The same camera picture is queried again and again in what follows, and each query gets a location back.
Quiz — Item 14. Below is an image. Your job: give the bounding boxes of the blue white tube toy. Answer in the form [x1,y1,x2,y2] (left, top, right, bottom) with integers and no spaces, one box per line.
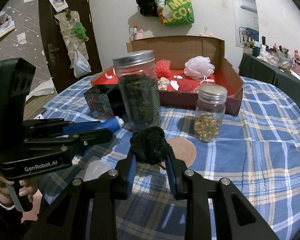
[63,116,124,135]

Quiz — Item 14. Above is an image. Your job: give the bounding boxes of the black knitted scrunchie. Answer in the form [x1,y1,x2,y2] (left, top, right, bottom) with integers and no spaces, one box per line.
[130,126,173,165]

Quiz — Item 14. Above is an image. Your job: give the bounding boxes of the tan round powder puff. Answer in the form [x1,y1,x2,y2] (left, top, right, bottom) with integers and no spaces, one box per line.
[167,137,197,167]

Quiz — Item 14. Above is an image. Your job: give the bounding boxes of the beige knotted rope toy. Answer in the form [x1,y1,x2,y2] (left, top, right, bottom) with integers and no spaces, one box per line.
[158,77,170,90]

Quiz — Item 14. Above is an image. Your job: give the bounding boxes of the red knitted ball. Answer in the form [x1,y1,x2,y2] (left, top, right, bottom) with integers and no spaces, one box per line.
[178,79,200,93]

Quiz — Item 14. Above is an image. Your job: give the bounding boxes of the white mesh bath pouf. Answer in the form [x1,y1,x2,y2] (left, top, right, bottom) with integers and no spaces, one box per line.
[184,56,215,83]

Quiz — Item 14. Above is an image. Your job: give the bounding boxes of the person's left hand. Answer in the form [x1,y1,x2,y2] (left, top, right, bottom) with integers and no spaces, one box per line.
[0,168,38,210]

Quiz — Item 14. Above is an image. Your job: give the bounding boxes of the crumpled white tissue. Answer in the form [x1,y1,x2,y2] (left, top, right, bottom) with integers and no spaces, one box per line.
[76,160,111,181]

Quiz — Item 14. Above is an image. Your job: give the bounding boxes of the colourful patterned small box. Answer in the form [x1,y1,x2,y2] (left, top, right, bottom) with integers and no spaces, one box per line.
[83,84,126,120]

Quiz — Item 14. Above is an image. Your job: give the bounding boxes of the white plastic bag on door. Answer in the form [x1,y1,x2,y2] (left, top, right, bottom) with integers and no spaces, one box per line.
[72,50,91,78]

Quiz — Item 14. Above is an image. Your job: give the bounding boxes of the tall jar dark contents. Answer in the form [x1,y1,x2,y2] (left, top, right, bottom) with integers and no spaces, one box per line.
[113,50,160,132]

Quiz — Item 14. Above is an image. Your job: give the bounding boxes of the green plush on door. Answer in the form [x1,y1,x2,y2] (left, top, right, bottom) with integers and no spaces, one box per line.
[74,22,89,41]

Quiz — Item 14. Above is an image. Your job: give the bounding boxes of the small jar golden capsules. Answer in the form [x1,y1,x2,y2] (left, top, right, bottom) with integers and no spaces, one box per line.
[194,84,228,142]

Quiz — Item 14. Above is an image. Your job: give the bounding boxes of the pink plush with stick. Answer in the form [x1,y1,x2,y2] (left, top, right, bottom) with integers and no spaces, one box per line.
[132,24,153,41]

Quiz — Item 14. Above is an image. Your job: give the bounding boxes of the cardboard box red lining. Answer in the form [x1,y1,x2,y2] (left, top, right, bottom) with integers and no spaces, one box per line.
[90,35,244,117]

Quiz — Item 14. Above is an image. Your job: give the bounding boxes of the dark brown door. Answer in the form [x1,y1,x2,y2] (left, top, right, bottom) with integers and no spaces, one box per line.
[39,0,102,93]

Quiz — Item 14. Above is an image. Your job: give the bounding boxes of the dark green covered side table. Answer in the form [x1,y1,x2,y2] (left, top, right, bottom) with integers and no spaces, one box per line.
[239,53,300,107]

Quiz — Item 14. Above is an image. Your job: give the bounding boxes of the green tote bag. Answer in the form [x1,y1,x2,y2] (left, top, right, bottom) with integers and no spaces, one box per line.
[155,0,194,27]

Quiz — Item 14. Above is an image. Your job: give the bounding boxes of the black bag on wall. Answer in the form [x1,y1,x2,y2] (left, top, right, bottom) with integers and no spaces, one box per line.
[136,0,158,17]

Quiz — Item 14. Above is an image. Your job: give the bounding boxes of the wall mirror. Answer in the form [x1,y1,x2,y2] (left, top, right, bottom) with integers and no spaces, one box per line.
[233,0,259,48]

